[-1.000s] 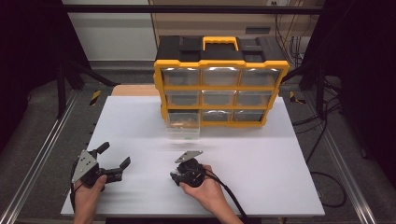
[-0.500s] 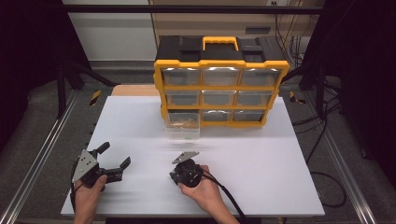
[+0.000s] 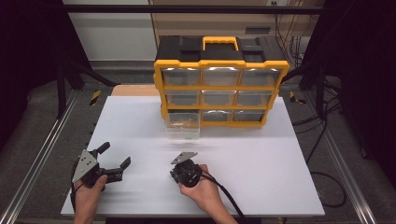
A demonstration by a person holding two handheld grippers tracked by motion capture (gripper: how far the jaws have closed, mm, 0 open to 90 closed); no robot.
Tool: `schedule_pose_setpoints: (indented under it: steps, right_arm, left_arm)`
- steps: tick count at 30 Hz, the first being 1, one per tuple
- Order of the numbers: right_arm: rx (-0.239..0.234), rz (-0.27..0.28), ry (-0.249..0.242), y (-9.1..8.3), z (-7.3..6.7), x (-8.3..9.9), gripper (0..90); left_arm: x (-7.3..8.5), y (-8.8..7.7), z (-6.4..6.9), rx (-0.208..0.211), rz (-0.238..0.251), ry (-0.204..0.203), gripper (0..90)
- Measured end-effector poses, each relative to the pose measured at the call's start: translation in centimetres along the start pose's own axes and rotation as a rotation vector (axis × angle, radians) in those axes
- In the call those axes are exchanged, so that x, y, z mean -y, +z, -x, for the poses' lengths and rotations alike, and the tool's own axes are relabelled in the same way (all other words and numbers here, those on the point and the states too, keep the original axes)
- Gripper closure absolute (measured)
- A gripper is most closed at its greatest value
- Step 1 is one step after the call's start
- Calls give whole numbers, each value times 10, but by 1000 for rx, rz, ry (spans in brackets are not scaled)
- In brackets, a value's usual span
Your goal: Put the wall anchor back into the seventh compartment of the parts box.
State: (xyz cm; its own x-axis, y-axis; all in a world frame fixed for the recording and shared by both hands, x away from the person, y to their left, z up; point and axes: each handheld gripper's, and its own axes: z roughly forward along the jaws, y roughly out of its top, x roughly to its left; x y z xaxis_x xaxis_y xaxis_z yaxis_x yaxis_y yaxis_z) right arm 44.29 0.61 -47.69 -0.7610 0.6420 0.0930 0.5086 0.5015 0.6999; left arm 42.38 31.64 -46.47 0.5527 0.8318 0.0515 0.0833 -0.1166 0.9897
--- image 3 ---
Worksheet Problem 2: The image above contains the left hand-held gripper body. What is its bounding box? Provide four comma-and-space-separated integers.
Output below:
71, 149, 124, 191

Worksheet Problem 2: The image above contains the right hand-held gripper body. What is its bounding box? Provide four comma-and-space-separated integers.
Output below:
169, 151, 204, 189

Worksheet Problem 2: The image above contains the clear plastic drawer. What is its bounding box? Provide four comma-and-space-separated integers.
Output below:
164, 111, 201, 142

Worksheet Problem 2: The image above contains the yellow black organizer box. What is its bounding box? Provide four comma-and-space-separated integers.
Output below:
153, 35, 290, 129

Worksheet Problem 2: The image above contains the person's right hand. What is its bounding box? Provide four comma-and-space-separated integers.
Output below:
178, 163, 226, 215

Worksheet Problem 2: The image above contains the person's left hand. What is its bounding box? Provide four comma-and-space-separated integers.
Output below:
74, 175, 108, 208

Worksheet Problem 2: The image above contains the yellow black striped tape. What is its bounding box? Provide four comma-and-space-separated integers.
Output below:
89, 90, 103, 106
289, 91, 306, 105

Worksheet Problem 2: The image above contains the black metal stand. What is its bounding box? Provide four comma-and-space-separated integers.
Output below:
281, 59, 344, 119
55, 59, 120, 119

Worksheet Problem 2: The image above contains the grid of small transparent bins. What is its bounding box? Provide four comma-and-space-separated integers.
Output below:
162, 66, 281, 123

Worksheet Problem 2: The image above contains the white panel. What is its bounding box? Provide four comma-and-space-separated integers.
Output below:
62, 0, 158, 62

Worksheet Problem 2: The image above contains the dark curtain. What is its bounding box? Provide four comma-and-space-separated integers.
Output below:
0, 0, 92, 152
303, 0, 396, 180

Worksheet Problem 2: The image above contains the black horizontal bar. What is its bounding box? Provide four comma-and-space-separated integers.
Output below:
60, 4, 325, 15

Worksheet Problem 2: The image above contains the white power socket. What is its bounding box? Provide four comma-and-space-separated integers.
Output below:
266, 0, 292, 7

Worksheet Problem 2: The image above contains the left hand-held gripper black cable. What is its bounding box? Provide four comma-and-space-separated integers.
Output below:
69, 160, 86, 216

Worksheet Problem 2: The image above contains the hand-held gripper black cable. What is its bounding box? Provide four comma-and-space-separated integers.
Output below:
199, 169, 247, 220
69, 160, 86, 216

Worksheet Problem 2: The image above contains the right hand-held gripper black cable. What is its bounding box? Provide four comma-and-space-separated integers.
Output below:
199, 169, 247, 220

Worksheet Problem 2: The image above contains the aluminium rail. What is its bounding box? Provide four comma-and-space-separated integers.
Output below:
0, 89, 80, 224
303, 92, 378, 224

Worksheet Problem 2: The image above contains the black looped floor cable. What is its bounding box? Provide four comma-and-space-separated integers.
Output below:
310, 171, 347, 208

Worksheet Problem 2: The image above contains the hanging black cable bundle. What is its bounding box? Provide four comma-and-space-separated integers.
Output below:
274, 13, 305, 67

